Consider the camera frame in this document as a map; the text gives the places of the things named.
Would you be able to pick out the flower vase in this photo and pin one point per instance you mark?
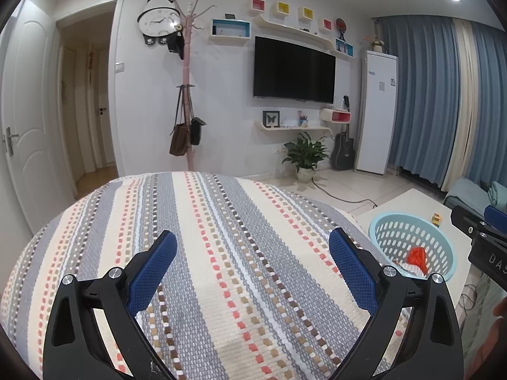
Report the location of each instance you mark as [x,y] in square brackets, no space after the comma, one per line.
[376,45]

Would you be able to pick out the light blue plastic basket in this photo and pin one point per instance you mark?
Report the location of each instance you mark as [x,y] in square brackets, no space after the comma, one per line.
[396,233]

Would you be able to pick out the red wrapper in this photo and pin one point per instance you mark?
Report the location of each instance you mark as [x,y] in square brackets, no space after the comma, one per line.
[418,256]

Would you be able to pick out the black hat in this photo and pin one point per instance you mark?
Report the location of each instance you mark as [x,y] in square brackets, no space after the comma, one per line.
[175,45]

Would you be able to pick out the white refrigerator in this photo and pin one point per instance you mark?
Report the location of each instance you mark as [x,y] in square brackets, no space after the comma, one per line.
[374,118]

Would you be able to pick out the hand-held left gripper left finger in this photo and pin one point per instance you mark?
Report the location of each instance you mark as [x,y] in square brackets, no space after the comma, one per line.
[152,273]

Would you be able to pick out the beige curtain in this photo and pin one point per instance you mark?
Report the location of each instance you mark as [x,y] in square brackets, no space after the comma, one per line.
[461,107]

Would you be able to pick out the black wall television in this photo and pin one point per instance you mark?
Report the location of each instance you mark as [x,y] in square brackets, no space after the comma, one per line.
[295,69]

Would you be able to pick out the hallway door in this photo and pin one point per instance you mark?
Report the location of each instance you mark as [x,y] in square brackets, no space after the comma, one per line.
[105,134]

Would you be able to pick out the round red ornament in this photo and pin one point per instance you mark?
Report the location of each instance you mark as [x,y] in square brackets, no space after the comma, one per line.
[341,25]

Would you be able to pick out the pink coat rack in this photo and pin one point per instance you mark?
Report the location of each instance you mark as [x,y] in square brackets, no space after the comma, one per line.
[186,71]

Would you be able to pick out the blue-lined wall shelf box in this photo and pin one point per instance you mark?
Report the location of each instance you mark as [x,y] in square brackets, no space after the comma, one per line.
[231,29]

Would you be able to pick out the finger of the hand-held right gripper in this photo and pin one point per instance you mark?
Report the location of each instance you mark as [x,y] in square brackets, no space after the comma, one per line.
[495,215]

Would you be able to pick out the small blue wall shelf box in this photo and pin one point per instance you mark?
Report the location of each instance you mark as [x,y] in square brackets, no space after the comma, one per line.
[343,46]

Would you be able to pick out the striped woven tablecloth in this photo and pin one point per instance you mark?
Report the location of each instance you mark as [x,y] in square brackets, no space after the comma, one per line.
[237,285]

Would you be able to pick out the pink wall cube shelf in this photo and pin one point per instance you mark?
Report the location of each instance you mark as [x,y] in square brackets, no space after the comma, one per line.
[258,5]

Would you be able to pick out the low white curved wall shelf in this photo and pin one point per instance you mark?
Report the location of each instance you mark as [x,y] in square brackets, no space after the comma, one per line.
[293,128]

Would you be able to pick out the small yellow toy block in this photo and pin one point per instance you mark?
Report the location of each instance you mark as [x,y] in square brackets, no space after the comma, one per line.
[437,219]

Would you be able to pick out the teal sofa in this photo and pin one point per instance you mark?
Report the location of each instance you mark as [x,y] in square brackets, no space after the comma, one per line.
[467,196]

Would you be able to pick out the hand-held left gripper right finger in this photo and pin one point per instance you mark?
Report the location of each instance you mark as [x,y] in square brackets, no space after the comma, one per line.
[352,269]

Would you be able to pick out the white light switch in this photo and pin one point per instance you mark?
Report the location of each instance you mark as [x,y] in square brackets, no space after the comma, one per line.
[119,67]

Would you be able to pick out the white coffee table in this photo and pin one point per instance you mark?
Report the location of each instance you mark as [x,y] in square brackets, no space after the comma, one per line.
[416,202]

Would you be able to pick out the red hanging ornament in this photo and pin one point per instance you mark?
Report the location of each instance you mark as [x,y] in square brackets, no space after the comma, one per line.
[92,63]

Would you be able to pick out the black guitar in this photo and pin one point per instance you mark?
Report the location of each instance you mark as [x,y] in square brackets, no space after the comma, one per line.
[342,152]

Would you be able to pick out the potted green plant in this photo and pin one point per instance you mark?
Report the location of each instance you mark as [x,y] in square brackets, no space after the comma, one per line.
[305,154]

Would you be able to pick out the small red wall cube shelf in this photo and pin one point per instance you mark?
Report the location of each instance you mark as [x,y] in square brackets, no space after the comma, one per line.
[327,24]

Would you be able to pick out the white and red drawer box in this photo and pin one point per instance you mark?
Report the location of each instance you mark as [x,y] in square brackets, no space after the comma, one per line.
[336,116]

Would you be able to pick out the yellow wall cube shelf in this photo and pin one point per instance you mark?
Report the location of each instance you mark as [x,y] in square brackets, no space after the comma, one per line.
[306,14]
[280,9]

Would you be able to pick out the framed butterfly picture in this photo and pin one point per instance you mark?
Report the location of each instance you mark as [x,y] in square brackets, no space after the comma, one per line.
[271,118]

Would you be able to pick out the panda wall clock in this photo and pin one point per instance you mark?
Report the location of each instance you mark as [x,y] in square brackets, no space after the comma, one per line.
[158,19]

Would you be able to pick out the black shoulder bag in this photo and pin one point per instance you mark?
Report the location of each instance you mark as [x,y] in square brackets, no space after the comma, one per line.
[197,132]

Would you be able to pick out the blue curtain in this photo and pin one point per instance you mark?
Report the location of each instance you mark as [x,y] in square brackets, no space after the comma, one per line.
[420,107]

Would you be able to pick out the white door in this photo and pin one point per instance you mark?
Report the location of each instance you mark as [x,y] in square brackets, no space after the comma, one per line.
[27,107]

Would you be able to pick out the brown handbag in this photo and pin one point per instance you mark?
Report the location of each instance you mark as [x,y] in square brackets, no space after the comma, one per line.
[179,140]

